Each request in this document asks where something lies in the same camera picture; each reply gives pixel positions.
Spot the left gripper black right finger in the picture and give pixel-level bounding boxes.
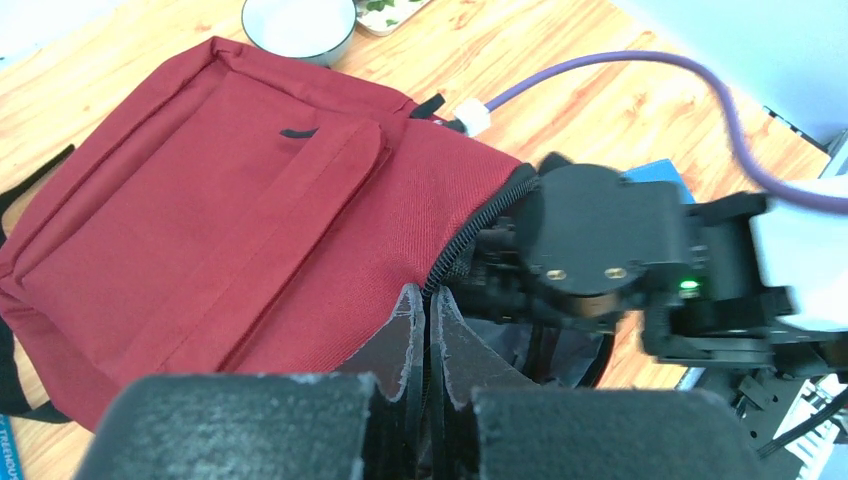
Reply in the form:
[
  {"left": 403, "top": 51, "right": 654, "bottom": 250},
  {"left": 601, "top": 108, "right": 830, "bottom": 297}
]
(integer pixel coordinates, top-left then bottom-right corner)
[{"left": 430, "top": 288, "right": 766, "bottom": 479}]

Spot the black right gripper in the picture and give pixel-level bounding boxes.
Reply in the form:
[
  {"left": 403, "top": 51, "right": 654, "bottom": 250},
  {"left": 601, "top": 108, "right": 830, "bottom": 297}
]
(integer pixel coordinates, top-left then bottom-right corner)
[{"left": 457, "top": 154, "right": 793, "bottom": 368}]

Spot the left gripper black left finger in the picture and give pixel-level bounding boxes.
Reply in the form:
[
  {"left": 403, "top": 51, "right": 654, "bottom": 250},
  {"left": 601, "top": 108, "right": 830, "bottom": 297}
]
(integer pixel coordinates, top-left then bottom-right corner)
[{"left": 77, "top": 285, "right": 426, "bottom": 479}]

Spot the red student backpack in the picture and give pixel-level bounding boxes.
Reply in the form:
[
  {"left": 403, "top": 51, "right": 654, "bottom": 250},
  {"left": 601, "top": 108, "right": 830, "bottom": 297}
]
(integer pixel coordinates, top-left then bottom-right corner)
[{"left": 1, "top": 37, "right": 540, "bottom": 430}]

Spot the floral rectangular tray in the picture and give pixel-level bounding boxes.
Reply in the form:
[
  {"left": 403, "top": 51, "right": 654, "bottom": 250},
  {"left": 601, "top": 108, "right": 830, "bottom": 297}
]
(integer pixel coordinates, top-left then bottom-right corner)
[{"left": 354, "top": 0, "right": 430, "bottom": 36}]

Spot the teal blue wallet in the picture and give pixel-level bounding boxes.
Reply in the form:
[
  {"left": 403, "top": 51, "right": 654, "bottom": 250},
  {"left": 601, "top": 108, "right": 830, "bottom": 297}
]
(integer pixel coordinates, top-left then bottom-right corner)
[{"left": 623, "top": 159, "right": 696, "bottom": 204}]

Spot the pale blue ceramic bowl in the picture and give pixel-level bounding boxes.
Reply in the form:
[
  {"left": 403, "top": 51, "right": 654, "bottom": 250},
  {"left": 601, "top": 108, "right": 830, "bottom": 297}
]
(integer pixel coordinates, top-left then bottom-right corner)
[{"left": 241, "top": 0, "right": 357, "bottom": 68}]

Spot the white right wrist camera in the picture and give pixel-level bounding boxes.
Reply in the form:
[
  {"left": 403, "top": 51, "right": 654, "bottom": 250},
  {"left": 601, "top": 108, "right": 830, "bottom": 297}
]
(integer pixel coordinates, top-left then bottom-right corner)
[{"left": 442, "top": 98, "right": 492, "bottom": 137}]

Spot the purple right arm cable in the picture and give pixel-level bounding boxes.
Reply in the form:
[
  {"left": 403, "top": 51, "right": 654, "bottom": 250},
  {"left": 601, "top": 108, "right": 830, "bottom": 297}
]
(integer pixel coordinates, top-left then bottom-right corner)
[{"left": 485, "top": 50, "right": 848, "bottom": 217}]

